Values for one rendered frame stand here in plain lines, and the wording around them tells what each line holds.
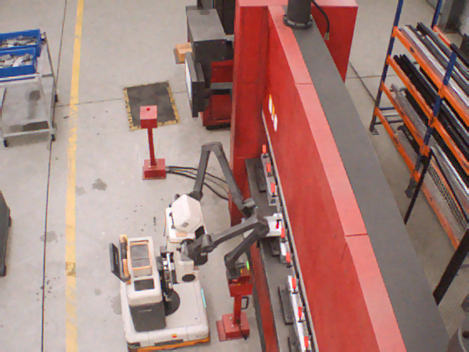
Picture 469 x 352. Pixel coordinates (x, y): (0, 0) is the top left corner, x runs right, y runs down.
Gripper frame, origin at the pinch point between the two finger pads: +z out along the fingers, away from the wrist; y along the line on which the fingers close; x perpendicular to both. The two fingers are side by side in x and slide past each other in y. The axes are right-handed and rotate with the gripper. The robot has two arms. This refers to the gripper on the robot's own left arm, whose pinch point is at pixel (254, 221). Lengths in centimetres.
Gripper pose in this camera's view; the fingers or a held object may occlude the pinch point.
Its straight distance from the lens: 383.3
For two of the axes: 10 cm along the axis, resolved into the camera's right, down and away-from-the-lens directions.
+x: -8.8, 4.1, 2.5
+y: -1.2, -6.9, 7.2
